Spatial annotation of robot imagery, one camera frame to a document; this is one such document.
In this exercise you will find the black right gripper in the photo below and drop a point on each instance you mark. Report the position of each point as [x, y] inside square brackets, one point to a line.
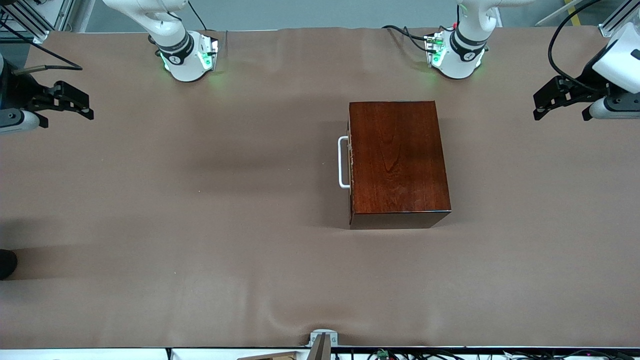
[18, 90]

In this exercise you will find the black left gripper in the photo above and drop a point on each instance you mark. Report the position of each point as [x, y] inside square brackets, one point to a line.
[586, 83]

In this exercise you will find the light wooden drawer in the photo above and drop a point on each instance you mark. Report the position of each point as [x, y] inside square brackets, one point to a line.
[350, 165]

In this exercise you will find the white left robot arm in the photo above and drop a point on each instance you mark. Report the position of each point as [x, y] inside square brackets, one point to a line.
[465, 50]

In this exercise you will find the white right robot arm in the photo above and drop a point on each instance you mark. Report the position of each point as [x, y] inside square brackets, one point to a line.
[175, 55]

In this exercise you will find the black round object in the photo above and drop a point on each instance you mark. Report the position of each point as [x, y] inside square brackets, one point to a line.
[6, 264]

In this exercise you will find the dark brown wooden cabinet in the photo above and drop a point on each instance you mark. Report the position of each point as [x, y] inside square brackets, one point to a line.
[400, 160]

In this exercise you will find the brown table mat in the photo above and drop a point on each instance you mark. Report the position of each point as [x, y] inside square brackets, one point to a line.
[200, 250]

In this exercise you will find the light wooden board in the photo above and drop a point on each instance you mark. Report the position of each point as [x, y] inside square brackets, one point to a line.
[275, 356]

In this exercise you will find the aluminium frame profile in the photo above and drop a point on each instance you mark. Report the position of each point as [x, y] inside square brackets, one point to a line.
[606, 30]
[64, 12]

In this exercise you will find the grey metal bracket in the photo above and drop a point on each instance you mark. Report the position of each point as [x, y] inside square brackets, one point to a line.
[324, 345]

